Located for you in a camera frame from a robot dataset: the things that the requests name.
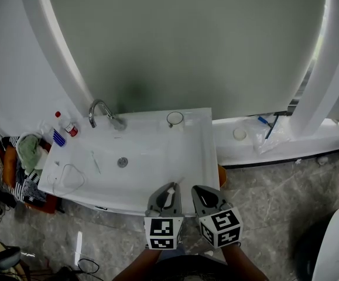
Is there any white wash basin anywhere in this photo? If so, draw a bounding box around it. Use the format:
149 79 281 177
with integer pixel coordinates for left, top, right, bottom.
37 107 221 217

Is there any person's dark clothing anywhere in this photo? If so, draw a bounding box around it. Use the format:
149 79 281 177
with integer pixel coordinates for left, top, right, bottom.
145 254 273 281

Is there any yellow bin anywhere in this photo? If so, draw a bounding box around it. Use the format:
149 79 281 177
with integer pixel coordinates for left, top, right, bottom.
218 165 227 190

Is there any red capped white bottle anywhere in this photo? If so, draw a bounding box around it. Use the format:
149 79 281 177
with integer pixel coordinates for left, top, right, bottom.
54 111 79 138

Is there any person's left forearm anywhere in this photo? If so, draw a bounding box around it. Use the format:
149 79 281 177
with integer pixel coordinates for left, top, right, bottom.
111 247 163 281

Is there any white window pillar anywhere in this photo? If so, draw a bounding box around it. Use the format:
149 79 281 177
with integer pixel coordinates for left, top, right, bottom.
289 0 339 142

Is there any black floor cable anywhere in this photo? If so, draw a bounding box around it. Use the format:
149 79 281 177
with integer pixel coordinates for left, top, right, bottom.
76 257 103 281

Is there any blue handled squeegee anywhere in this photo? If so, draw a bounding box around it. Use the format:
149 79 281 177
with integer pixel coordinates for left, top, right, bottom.
257 114 280 141

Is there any pale green toothbrush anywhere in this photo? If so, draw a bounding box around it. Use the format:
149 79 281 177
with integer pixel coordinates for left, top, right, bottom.
90 150 102 175

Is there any large grey roller blind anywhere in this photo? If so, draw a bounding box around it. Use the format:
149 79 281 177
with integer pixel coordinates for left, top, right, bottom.
44 0 328 123

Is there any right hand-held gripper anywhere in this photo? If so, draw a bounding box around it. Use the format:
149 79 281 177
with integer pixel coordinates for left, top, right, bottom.
191 184 244 249

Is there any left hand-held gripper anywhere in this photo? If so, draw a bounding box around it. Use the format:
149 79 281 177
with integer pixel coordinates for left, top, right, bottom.
143 181 186 251

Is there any white vanity cabinet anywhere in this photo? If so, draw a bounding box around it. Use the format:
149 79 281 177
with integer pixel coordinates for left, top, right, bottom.
63 197 147 217

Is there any clear plastic sheet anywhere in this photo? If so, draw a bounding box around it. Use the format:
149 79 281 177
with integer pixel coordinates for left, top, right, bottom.
244 114 292 155

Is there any person's right forearm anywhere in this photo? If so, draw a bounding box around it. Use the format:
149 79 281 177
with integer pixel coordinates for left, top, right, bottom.
221 242 271 281

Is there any thin white cable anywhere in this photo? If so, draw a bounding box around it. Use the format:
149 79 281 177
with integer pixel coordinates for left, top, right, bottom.
47 163 86 197

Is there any white window ledge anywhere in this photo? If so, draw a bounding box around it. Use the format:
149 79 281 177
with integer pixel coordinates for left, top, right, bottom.
211 116 339 167

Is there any white ceramic fixture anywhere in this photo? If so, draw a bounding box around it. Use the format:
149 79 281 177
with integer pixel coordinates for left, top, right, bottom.
311 200 339 281

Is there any black white striped cloth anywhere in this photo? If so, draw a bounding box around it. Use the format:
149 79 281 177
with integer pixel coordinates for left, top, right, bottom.
0 136 21 151

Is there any clear glass cup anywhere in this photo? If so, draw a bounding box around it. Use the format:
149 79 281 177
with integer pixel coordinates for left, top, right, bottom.
166 111 186 132

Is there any black white patterned cloth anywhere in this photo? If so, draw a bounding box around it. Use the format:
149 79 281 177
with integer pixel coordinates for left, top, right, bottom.
0 168 47 208

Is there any grey black appliance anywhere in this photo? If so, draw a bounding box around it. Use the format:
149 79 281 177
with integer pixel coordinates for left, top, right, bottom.
0 245 22 272

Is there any green towel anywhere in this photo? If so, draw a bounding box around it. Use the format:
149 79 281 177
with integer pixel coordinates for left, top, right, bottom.
16 133 43 173

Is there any chrome faucet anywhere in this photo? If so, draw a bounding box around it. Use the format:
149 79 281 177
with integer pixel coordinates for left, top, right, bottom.
88 98 128 131

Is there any orange storage box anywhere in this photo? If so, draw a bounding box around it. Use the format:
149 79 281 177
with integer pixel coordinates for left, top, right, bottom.
0 145 57 215

